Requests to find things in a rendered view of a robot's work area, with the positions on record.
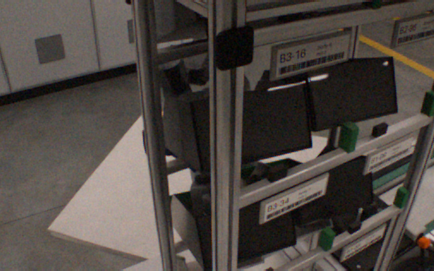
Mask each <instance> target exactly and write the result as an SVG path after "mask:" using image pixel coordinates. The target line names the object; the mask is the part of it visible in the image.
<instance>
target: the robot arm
mask: <svg viewBox="0 0 434 271"><path fill-rule="evenodd" d="M206 38H207V37H202V38H196V39H193V40H201V39H206ZM193 40H192V41H193ZM159 78H160V86H161V87H162V88H163V89H162V93H163V95H164V98H165V99H166V97H172V98H176V99H183V100H188V101H192V100H201V99H210V93H209V87H205V88H203V89H202V90H201V91H197V92H193V91H192V89H191V87H190V85H198V86H202V85H205V84H207V82H208V81H209V52H207V53H203V54H201V55H196V56H193V57H187V58H183V59H179V60H176V61H173V62H169V63H163V64H159ZM246 91H250V81H249V80H248V78H247V77H246V75H245V74H244V88H243V92H246ZM142 141H143V147H144V151H145V154H147V153H146V145H145V138H144V131H143V130H142ZM165 153H166V156H172V157H175V158H179V157H178V156H177V155H176V154H174V153H173V152H171V151H170V150H169V149H167V148H166V147H165Z"/></svg>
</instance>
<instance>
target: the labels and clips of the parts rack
mask: <svg viewBox="0 0 434 271"><path fill-rule="evenodd" d="M175 1H178V2H179V3H181V4H182V5H185V6H186V7H188V8H190V9H192V10H194V11H195V12H197V13H199V14H200V15H203V16H206V17H207V18H208V0H175ZM382 1H383V0H372V1H368V2H366V1H364V2H362V5H364V6H367V7H370V8H372V9H380V8H381V7H382ZM302 14H303V12H299V13H291V14H289V15H282V16H279V15H278V21H280V22H282V23H286V22H289V21H296V20H299V21H300V20H302ZM352 35H353V32H352V29H347V30H344V31H340V32H334V33H329V34H322V35H319V36H316V37H313V38H310V37H309V38H306V39H300V40H297V41H291V42H287V43H284V44H281V45H271V59H270V71H269V80H270V81H275V80H279V79H280V78H287V77H290V76H292V75H297V74H300V73H303V72H308V71H312V70H314V69H319V68H322V67H328V66H330V65H333V64H336V63H342V62H345V61H348V56H349V51H350V47H351V46H350V43H351V38H352ZM432 38H434V12H430V13H428V14H427V13H425V14H422V15H414V16H411V17H406V18H403V19H397V20H395V24H394V31H393V33H392V40H391V43H390V49H394V48H396V47H402V46H404V45H411V44H412V43H416V42H420V41H423V40H426V39H432ZM253 50H254V29H253V28H252V27H250V26H246V27H239V28H235V29H231V30H227V31H220V32H218V35H217V69H218V70H230V69H235V68H238V67H242V66H245V65H249V64H250V63H251V62H252V60H253ZM420 113H423V114H425V115H427V117H431V116H433V115H434V91H432V90H428V91H426V92H425V97H424V100H423V102H422V107H421V110H420ZM387 131H388V124H387V123H385V122H383V123H380V124H378V125H376V126H373V130H372V133H371V135H372V136H373V137H380V136H383V135H385V134H387ZM358 132H359V127H358V126H357V125H355V124H354V123H352V122H351V121H349V122H346V123H344V124H343V126H342V130H341V138H340V142H339V148H341V149H344V150H345V152H346V153H347V154H349V153H351V152H353V151H354V150H355V148H356V144H357V140H358ZM414 135H415V134H414V133H412V134H410V135H408V136H405V137H402V138H401V139H399V140H396V141H395V142H392V143H390V144H389V145H387V146H385V147H381V148H379V149H377V150H375V151H373V152H371V153H369V154H367V158H366V161H365V168H364V170H363V175H366V174H367V173H369V172H372V171H374V170H376V169H377V168H379V167H381V166H383V165H385V164H388V163H390V162H391V161H393V160H396V159H398V158H400V157H401V156H403V155H404V154H407V153H409V152H410V149H411V146H412V145H413V138H414ZM286 175H287V166H286V165H285V164H280V165H278V166H275V167H272V168H270V169H268V177H267V180H268V181H269V182H270V183H273V182H276V181H278V180H281V179H282V178H285V177H286ZM328 180H329V173H328V172H327V173H325V174H323V175H321V176H320V177H318V178H313V179H311V180H309V181H307V182H304V183H302V184H300V185H298V186H295V187H293V188H291V189H289V190H287V191H284V192H282V193H280V194H278V195H277V196H273V197H271V198H269V199H267V200H265V201H263V202H261V210H260V221H259V223H260V224H262V223H264V222H267V221H270V220H272V219H274V218H276V217H278V216H280V215H283V214H285V213H286V212H289V211H291V210H293V209H295V208H297V207H299V206H301V205H303V204H305V203H307V202H311V201H313V200H316V199H317V198H318V197H320V196H324V195H326V189H327V185H328ZM408 194H409V190H407V189H405V187H403V186H401V187H399V188H397V190H396V195H395V199H394V201H393V204H394V205H396V207H398V208H399V209H401V208H403V207H404V206H405V205H406V202H407V197H408ZM361 225H362V222H361V221H360V220H358V221H355V222H353V223H352V224H351V225H349V227H348V233H349V234H350V235H352V234H354V233H355V232H357V231H359V230H360V228H361ZM385 226H386V223H385V224H383V225H381V226H380V227H378V228H376V229H374V230H372V231H371V232H369V233H367V234H365V235H364V236H363V237H362V238H359V239H358V240H356V241H354V242H352V243H351V244H348V245H346V246H344V248H343V251H342V253H341V259H340V262H343V261H345V260H346V259H347V258H348V257H350V256H352V255H355V254H357V253H359V252H360V251H361V250H363V249H365V247H367V246H369V245H371V244H372V243H374V242H376V241H377V240H379V239H381V238H383V232H384V229H385ZM334 240H335V232H334V231H333V230H331V228H330V227H328V226H326V227H324V228H323V229H322V233H321V237H320V242H319V247H321V248H322V249H323V250H324V252H327V251H330V250H331V249H332V246H333V242H334Z"/></svg>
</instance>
